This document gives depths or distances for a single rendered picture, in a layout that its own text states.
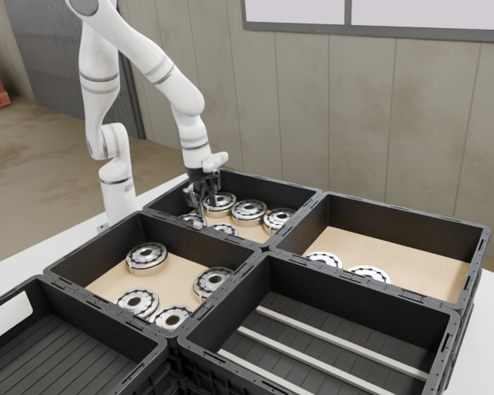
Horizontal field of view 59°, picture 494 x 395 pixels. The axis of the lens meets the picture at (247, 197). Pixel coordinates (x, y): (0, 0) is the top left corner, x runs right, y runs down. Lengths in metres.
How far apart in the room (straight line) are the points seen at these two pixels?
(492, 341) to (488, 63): 1.43
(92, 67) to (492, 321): 1.10
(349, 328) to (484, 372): 0.30
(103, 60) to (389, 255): 0.81
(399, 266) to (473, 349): 0.23
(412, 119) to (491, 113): 0.38
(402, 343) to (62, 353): 0.67
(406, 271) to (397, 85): 1.54
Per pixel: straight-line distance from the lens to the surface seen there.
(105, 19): 1.02
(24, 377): 1.00
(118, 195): 1.32
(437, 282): 1.07
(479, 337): 1.16
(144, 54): 1.05
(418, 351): 0.92
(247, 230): 1.22
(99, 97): 1.15
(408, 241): 1.16
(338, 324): 0.94
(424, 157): 2.54
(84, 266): 1.13
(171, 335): 0.81
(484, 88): 2.33
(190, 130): 1.13
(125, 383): 0.77
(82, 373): 0.96
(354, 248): 1.14
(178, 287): 1.07
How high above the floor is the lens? 1.50
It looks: 29 degrees down
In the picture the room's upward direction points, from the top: 6 degrees counter-clockwise
